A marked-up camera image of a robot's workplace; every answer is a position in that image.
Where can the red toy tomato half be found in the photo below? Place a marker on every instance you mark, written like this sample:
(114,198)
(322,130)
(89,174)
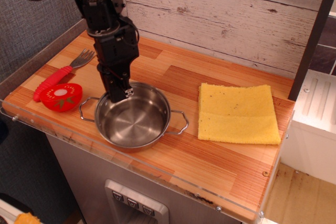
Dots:
(62,97)

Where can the dark right post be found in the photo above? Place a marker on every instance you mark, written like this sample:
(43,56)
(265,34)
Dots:
(313,40)

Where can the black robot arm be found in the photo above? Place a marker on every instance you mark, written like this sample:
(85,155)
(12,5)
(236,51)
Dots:
(101,14)

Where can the yellow object at corner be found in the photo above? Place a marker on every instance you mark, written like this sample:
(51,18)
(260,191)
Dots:
(26,218)

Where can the clear acrylic edge guard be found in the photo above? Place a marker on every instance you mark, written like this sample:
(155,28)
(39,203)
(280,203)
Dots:
(226,177)

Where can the red handled metal fork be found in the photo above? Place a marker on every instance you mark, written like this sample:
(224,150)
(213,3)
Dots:
(84,58)

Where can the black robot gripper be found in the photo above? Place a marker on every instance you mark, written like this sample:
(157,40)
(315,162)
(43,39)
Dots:
(116,48)

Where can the stainless steel pot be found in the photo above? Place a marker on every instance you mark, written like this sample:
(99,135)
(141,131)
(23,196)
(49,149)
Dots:
(135,123)

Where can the yellow cloth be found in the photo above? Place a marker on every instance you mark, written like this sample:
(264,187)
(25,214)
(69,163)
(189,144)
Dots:
(240,115)

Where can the grey cabinet with dispenser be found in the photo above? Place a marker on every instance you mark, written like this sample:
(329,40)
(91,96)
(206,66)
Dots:
(107,192)

